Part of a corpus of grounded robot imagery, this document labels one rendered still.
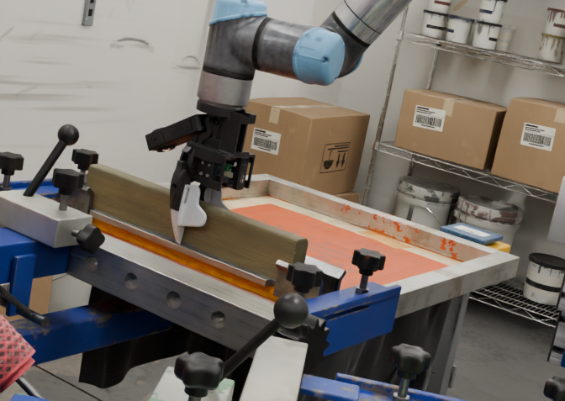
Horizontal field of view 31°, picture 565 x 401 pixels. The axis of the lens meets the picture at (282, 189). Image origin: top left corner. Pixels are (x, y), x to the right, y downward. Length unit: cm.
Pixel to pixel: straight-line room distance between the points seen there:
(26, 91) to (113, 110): 48
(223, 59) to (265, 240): 26
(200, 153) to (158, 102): 304
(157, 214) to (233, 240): 15
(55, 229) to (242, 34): 39
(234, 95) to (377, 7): 24
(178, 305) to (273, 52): 39
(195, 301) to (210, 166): 33
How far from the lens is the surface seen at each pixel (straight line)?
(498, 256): 188
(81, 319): 139
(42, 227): 125
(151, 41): 438
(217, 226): 147
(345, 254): 179
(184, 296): 119
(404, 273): 175
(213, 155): 144
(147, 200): 156
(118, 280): 126
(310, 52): 138
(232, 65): 143
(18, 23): 387
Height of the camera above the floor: 141
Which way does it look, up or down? 12 degrees down
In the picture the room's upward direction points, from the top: 11 degrees clockwise
